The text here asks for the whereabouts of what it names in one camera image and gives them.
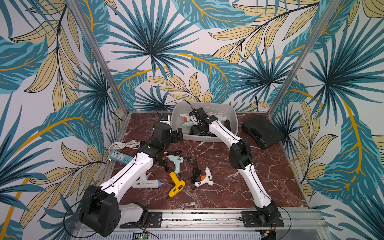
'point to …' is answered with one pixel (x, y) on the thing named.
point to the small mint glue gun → (189, 123)
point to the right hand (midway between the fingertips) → (197, 127)
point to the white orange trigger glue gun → (186, 117)
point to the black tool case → (264, 130)
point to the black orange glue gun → (227, 124)
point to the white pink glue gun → (220, 116)
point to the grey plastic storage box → (194, 117)
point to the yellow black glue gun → (179, 185)
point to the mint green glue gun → (177, 160)
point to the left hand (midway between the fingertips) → (173, 131)
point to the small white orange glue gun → (207, 179)
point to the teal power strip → (118, 156)
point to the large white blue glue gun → (143, 182)
